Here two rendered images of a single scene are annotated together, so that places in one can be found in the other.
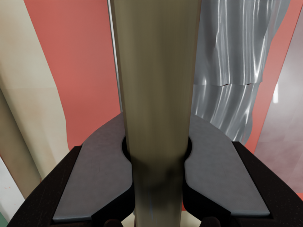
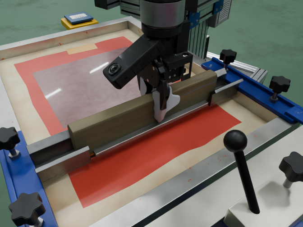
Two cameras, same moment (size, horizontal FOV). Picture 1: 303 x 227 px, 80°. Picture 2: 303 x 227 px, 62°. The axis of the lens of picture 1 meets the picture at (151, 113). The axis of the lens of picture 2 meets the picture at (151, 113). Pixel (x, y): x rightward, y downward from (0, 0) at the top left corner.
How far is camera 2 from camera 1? 0.47 m
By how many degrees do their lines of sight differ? 39
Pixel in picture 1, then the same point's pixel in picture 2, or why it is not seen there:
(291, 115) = (133, 94)
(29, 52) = (167, 169)
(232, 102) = not seen: hidden behind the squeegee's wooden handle
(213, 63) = not seen: hidden behind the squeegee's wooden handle
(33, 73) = (175, 165)
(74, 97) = (175, 151)
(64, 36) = (152, 161)
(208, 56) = not seen: hidden behind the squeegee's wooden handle
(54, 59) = (163, 161)
